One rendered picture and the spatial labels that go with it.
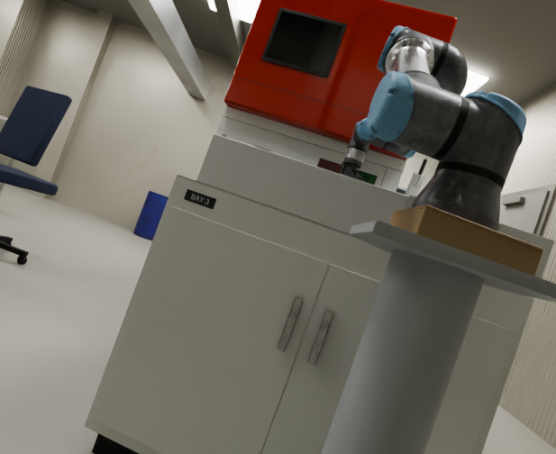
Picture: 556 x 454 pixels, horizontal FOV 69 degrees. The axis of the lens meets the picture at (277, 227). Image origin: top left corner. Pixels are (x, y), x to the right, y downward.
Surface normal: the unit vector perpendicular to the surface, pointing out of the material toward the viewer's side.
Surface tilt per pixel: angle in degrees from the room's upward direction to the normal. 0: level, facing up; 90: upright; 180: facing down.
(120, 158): 90
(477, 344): 90
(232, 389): 90
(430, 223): 90
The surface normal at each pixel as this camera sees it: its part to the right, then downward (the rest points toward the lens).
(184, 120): -0.01, -0.04
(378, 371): -0.63, -0.25
